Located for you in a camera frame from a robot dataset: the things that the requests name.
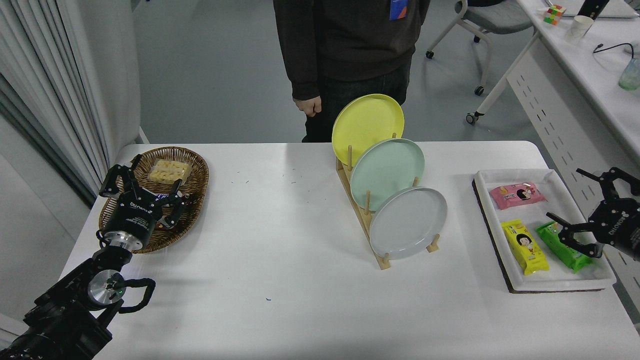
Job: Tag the white tray with dark base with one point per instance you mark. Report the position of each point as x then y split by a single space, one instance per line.
550 282

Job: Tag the pale green plate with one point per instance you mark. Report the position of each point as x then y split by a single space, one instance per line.
385 170

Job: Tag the blue white snack packet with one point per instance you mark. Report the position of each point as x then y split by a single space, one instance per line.
159 192

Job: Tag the yellow snack bar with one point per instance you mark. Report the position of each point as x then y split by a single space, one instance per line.
525 247

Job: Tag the person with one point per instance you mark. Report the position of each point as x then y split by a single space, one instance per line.
350 40

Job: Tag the yellow plate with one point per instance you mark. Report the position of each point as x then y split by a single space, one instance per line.
365 125

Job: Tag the pink snack pack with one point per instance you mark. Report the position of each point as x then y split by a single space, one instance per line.
517 195

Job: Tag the white curtain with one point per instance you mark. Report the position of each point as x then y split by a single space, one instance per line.
40 75

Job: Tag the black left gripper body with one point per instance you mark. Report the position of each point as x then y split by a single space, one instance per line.
132 217

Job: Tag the brown wicker basket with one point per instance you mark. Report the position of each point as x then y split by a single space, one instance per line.
195 170

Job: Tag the wooden plate rack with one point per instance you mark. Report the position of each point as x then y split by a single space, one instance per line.
385 263

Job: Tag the person's right hand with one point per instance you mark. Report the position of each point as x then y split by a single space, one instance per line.
309 106

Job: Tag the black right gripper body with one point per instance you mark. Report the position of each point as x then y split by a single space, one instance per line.
622 227

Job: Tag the colourful puzzle cube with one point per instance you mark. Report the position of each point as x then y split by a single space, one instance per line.
554 14

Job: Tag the grey plate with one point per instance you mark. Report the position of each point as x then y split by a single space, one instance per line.
407 222

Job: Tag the white office desk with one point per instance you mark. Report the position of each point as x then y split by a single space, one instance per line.
565 125

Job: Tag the silver laptop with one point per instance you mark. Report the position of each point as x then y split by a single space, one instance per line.
622 9

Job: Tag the grey office chair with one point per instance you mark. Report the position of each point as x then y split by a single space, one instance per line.
495 17

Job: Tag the clear pack of yellow snacks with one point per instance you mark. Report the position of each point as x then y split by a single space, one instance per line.
170 171

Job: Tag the green tinted glass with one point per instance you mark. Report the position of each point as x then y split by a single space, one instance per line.
630 75

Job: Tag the white paper cup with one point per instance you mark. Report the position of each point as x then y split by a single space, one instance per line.
580 27

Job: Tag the green snack bar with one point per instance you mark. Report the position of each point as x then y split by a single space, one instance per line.
570 255

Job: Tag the black tall object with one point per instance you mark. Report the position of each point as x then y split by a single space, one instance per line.
592 9

